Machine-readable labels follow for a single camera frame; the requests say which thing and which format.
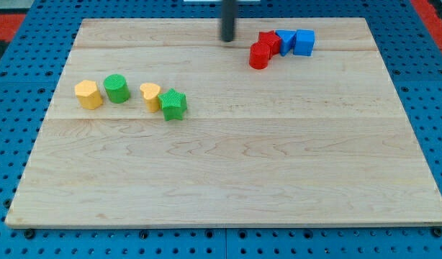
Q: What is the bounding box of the blue triangle block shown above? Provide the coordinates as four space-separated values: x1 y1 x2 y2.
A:
275 29 296 56

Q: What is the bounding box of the blue cube block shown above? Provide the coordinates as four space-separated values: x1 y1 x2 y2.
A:
293 29 315 56

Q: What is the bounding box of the red star block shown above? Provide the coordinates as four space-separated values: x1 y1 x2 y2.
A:
258 31 282 58

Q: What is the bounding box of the green star block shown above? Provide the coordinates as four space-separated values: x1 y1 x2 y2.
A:
158 88 187 121

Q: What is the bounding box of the yellow heart block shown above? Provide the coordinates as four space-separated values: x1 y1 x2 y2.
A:
140 83 161 113

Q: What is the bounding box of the green cylinder block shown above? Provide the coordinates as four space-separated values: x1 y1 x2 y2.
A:
103 74 130 104

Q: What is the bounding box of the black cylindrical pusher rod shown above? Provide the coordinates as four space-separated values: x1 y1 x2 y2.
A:
220 0 238 42

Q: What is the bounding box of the wooden board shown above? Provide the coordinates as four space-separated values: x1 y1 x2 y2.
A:
6 18 442 230

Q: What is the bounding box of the yellow hexagon block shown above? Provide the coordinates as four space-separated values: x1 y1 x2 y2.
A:
74 80 103 110

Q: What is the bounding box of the red cylinder block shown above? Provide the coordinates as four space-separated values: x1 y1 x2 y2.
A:
249 42 271 70

